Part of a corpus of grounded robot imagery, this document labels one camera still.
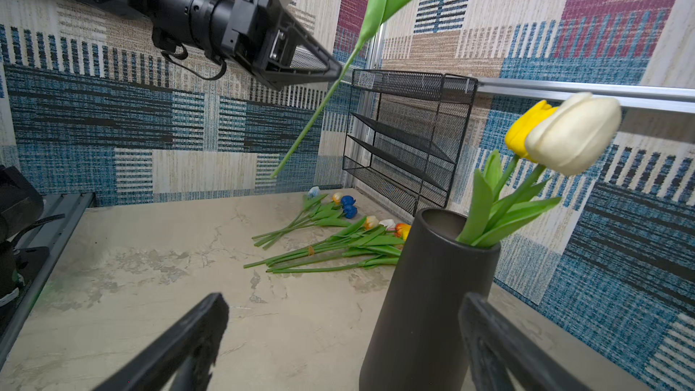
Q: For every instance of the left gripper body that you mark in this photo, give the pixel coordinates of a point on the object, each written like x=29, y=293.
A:
x=262, y=37

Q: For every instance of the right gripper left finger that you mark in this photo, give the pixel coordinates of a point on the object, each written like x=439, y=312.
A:
x=182, y=356

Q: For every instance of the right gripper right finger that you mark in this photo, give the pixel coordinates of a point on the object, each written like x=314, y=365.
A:
x=500, y=355

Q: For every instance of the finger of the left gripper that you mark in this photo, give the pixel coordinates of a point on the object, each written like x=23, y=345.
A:
x=296, y=57

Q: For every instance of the black cylindrical vase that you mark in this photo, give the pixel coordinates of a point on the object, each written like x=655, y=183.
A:
x=417, y=343

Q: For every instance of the yellow tulip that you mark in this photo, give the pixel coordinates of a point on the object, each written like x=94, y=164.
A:
x=516, y=137

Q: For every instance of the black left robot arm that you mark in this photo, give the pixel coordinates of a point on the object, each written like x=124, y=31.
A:
x=182, y=24

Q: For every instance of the pale blue tulip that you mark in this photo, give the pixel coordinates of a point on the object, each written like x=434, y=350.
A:
x=311, y=202

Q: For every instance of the bundled tulip bunch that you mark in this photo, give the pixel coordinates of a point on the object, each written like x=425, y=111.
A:
x=365, y=244

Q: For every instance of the black wire mesh shelf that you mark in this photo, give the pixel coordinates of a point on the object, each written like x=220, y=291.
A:
x=406, y=133

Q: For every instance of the aluminium mounting rail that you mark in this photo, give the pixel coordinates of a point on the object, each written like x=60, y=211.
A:
x=36, y=253

